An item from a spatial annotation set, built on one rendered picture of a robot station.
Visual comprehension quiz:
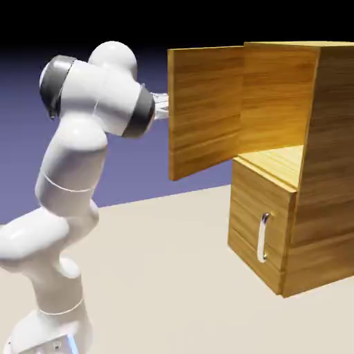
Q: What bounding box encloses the curved silver door handle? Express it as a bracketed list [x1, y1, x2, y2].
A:
[257, 212, 271, 263]

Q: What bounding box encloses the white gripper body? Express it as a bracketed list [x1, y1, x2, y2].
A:
[150, 93, 170, 122]

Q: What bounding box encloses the light wood cabinet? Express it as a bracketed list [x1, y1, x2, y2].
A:
[227, 41, 354, 299]

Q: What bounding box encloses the small wooden cabinet door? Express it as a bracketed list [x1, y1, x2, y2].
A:
[227, 158, 297, 296]

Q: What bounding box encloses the large wooden cabinet door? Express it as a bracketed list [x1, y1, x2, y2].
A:
[167, 46, 245, 182]

